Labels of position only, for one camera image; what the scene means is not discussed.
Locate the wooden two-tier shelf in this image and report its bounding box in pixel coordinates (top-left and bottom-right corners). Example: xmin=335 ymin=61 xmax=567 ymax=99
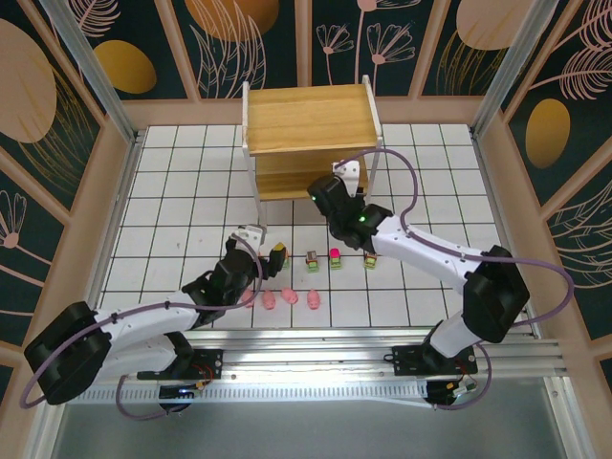
xmin=241 ymin=75 xmax=383 ymax=235

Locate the black power connector box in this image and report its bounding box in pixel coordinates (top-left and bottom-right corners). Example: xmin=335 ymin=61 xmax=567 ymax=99
xmin=159 ymin=384 xmax=203 ymax=413
xmin=426 ymin=377 xmax=479 ymax=408

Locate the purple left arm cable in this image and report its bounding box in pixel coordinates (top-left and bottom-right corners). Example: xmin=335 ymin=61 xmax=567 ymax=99
xmin=18 ymin=236 xmax=265 ymax=420

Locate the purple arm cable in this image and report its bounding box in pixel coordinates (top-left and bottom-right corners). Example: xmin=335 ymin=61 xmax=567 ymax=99
xmin=333 ymin=147 xmax=575 ymax=411
xmin=18 ymin=236 xmax=265 ymax=420

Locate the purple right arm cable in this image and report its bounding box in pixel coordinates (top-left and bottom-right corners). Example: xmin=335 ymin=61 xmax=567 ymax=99
xmin=333 ymin=147 xmax=575 ymax=411

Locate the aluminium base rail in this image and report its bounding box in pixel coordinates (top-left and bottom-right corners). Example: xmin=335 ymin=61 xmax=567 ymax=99
xmin=45 ymin=327 xmax=575 ymax=383

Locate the white slotted cable duct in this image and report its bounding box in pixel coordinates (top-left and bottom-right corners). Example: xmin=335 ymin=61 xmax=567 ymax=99
xmin=66 ymin=380 xmax=434 ymax=410

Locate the aluminium side rail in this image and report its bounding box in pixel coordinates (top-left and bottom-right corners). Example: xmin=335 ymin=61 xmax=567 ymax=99
xmin=93 ymin=128 xmax=147 ymax=307
xmin=470 ymin=128 xmax=544 ymax=339

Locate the aluminium corner post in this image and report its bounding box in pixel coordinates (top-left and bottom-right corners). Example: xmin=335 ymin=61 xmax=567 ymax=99
xmin=45 ymin=0 xmax=142 ymax=144
xmin=470 ymin=0 xmax=560 ymax=140

